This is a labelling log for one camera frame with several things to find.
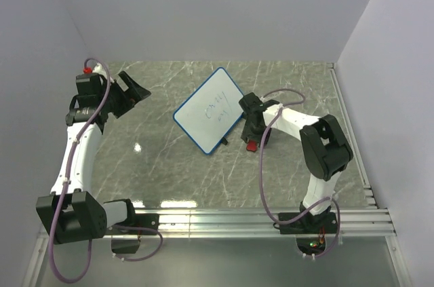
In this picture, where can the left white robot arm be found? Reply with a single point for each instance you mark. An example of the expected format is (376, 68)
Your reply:
(70, 213)

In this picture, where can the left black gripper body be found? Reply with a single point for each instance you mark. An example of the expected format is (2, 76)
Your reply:
(119, 101)

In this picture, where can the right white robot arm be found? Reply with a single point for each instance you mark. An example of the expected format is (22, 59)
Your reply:
(325, 147)

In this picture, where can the red bone-shaped eraser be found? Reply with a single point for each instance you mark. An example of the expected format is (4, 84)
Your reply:
(252, 146)

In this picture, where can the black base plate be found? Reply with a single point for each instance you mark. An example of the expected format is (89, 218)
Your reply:
(323, 223)
(141, 224)

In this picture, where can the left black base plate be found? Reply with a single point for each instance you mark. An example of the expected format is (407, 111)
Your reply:
(141, 224)

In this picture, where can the blue framed whiteboard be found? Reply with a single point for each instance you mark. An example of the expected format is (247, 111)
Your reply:
(211, 111)

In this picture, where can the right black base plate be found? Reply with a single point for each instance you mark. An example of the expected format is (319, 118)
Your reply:
(323, 223)

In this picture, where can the aluminium rail frame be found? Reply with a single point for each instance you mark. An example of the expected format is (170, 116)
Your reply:
(213, 229)

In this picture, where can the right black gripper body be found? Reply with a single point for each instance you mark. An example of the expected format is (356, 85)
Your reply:
(249, 131)

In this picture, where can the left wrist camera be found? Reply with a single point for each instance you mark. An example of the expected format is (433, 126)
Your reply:
(98, 69)

